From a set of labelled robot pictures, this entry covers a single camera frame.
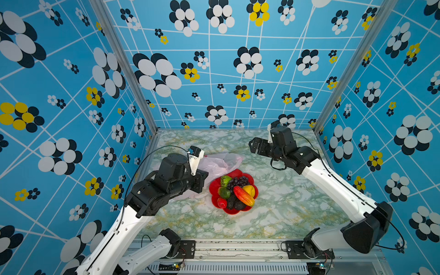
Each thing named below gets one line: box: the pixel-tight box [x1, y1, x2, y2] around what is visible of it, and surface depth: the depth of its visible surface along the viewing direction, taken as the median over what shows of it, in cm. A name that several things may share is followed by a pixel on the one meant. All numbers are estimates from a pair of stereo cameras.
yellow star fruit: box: [242, 185, 255, 198], surface depth 87 cm
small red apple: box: [216, 197, 228, 209], surface depth 82 cm
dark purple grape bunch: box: [227, 175, 250, 193], surface depth 88 cm
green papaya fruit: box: [217, 186, 231, 199], surface depth 82 cm
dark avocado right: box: [234, 198, 247, 211], surface depth 82 cm
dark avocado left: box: [227, 194, 236, 210], surface depth 84 cm
